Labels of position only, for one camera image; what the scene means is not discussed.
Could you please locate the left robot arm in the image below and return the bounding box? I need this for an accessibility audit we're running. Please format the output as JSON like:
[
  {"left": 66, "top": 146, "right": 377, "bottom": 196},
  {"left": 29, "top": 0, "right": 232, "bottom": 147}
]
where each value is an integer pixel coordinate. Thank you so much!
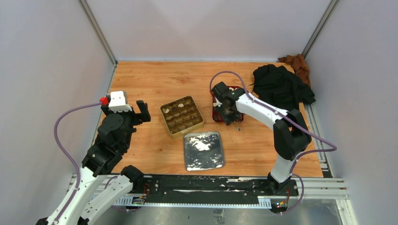
[{"left": 37, "top": 96, "right": 151, "bottom": 225}]

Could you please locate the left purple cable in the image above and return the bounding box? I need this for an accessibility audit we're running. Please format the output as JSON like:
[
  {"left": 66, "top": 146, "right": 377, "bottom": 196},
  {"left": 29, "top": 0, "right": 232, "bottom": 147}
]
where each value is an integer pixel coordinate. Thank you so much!
[{"left": 49, "top": 100, "right": 108, "bottom": 225}]

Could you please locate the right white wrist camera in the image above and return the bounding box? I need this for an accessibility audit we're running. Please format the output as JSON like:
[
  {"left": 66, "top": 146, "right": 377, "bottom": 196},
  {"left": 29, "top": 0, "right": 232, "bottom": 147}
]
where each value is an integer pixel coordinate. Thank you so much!
[{"left": 210, "top": 82, "right": 233, "bottom": 103}]

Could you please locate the black cloth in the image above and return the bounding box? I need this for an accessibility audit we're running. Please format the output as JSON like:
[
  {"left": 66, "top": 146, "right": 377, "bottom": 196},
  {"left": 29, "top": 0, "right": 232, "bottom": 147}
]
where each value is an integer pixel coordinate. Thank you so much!
[{"left": 252, "top": 65, "right": 315, "bottom": 111}]

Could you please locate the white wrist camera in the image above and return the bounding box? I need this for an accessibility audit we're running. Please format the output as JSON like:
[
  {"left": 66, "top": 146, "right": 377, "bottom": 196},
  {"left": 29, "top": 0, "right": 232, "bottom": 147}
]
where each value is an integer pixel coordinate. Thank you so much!
[
  {"left": 210, "top": 82, "right": 233, "bottom": 103},
  {"left": 99, "top": 91, "right": 132, "bottom": 113}
]

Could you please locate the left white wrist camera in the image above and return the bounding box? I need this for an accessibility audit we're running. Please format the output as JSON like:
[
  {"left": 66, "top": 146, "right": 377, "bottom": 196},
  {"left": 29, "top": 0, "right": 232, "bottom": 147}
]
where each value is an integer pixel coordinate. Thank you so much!
[{"left": 99, "top": 91, "right": 132, "bottom": 113}]

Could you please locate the brown cloth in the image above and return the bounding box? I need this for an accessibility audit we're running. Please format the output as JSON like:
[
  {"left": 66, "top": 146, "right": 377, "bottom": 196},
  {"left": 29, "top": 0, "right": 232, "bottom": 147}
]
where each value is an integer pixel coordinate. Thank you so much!
[{"left": 278, "top": 54, "right": 311, "bottom": 87}]

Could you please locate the gold chocolate tin box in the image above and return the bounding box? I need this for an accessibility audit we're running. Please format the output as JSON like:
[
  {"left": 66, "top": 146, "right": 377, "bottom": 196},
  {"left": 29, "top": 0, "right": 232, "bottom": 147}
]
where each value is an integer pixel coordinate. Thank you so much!
[{"left": 160, "top": 96, "right": 205, "bottom": 139}]

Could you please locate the red chocolate tray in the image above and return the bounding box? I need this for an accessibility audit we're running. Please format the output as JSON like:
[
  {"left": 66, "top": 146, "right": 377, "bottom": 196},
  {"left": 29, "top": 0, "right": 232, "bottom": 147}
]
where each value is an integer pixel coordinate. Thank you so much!
[{"left": 212, "top": 95, "right": 244, "bottom": 124}]

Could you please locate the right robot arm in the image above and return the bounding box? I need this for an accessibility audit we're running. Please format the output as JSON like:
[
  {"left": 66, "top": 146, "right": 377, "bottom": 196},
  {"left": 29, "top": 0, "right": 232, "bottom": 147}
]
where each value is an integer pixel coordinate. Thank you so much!
[{"left": 211, "top": 87, "right": 311, "bottom": 196}]

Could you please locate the silver tin lid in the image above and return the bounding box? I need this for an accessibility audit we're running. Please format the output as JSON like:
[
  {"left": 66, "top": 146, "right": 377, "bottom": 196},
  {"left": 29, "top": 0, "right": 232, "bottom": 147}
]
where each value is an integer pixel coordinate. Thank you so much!
[{"left": 183, "top": 131, "right": 225, "bottom": 172}]

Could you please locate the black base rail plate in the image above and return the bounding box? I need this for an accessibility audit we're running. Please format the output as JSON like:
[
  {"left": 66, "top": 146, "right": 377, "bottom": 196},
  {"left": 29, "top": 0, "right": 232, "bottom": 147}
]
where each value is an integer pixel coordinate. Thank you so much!
[{"left": 127, "top": 174, "right": 299, "bottom": 206}]

